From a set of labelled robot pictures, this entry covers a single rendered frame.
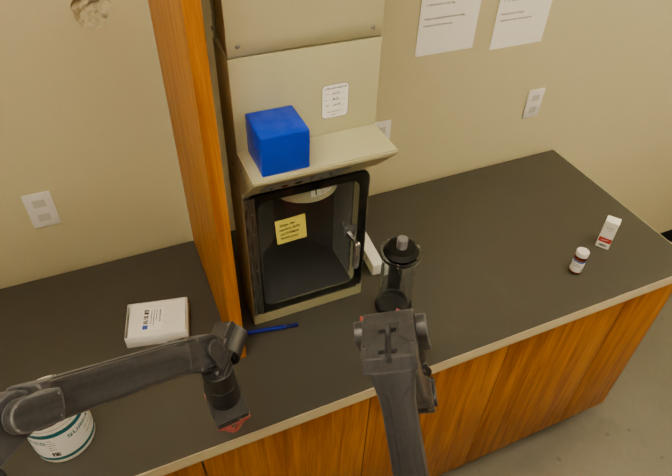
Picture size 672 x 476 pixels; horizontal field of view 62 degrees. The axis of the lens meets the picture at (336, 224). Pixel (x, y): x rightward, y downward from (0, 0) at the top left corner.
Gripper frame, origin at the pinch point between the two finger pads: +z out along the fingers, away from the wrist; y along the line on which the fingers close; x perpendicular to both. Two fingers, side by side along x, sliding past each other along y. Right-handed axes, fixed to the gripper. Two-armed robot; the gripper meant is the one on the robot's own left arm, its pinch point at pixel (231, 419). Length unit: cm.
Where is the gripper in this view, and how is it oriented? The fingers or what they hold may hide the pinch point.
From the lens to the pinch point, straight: 125.0
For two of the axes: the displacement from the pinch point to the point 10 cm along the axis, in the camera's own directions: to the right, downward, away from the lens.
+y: -4.6, -6.1, 6.5
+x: -8.9, 3.1, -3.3
